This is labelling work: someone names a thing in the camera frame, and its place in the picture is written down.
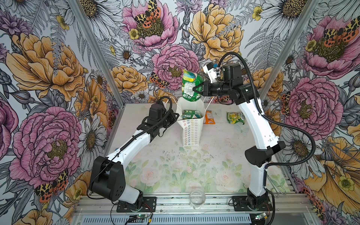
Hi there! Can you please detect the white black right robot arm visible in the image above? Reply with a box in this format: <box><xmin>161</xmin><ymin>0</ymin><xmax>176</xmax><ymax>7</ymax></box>
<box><xmin>193</xmin><ymin>63</ymin><xmax>285</xmax><ymax>210</ymax></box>

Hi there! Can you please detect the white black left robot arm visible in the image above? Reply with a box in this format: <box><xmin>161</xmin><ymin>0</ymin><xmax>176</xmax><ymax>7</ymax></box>
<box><xmin>88</xmin><ymin>96</ymin><xmax>180</xmax><ymax>208</ymax></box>

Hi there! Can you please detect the orange snack packet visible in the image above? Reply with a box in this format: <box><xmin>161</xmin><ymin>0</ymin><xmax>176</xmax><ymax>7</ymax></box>
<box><xmin>203</xmin><ymin>110</ymin><xmax>216</xmax><ymax>125</ymax></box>

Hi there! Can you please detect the small green snack packet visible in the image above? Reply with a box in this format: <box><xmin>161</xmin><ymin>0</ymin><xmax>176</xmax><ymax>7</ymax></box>
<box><xmin>226</xmin><ymin>112</ymin><xmax>245</xmax><ymax>125</ymax></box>

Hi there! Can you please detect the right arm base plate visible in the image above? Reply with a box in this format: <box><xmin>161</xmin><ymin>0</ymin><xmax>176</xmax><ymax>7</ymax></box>
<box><xmin>228</xmin><ymin>195</ymin><xmax>273</xmax><ymax>212</ymax></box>

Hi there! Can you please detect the black corrugated right cable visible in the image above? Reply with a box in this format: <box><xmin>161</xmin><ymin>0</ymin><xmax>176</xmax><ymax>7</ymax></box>
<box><xmin>217</xmin><ymin>52</ymin><xmax>317</xmax><ymax>169</ymax></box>

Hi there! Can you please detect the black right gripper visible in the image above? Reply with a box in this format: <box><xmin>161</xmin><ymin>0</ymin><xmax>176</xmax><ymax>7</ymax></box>
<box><xmin>193</xmin><ymin>80</ymin><xmax>233</xmax><ymax>97</ymax></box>

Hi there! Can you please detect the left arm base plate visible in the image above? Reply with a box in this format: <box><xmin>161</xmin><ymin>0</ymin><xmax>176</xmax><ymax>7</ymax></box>
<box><xmin>116</xmin><ymin>196</ymin><xmax>157</xmax><ymax>213</ymax></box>

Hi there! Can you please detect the green Fox's candy packet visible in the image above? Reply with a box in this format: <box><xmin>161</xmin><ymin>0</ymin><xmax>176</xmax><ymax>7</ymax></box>
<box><xmin>181</xmin><ymin>110</ymin><xmax>203</xmax><ymax>120</ymax></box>

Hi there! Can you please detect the clear glass cup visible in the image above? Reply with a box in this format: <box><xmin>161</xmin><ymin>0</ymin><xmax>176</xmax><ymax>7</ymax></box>
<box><xmin>189</xmin><ymin>189</ymin><xmax>206</xmax><ymax>209</ymax></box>

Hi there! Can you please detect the white printed paper bag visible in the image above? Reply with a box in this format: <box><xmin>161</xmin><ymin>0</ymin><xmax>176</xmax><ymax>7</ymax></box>
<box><xmin>176</xmin><ymin>97</ymin><xmax>207</xmax><ymax>147</ymax></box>

